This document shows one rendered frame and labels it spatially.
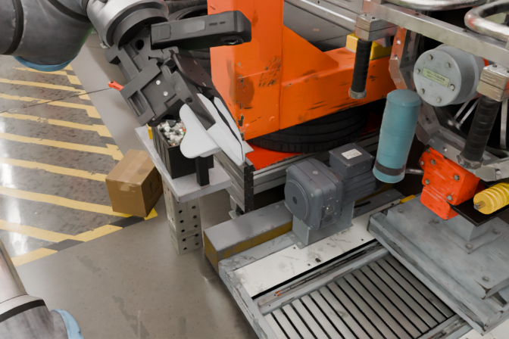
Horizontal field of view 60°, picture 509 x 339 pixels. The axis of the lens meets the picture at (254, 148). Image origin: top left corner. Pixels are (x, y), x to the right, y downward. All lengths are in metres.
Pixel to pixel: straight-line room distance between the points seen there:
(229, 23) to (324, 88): 0.98
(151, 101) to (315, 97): 0.98
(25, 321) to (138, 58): 0.54
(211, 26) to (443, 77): 0.65
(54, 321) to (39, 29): 0.54
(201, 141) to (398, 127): 0.79
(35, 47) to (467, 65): 0.81
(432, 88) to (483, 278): 0.66
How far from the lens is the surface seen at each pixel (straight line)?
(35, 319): 0.93
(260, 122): 1.35
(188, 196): 1.29
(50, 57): 0.69
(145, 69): 0.52
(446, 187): 1.32
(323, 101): 1.48
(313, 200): 1.38
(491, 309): 1.54
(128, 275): 1.71
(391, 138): 1.23
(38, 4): 0.65
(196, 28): 0.51
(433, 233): 1.58
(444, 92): 1.05
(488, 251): 1.60
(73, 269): 1.79
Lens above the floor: 1.27
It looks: 34 degrees down
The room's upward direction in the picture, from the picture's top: straight up
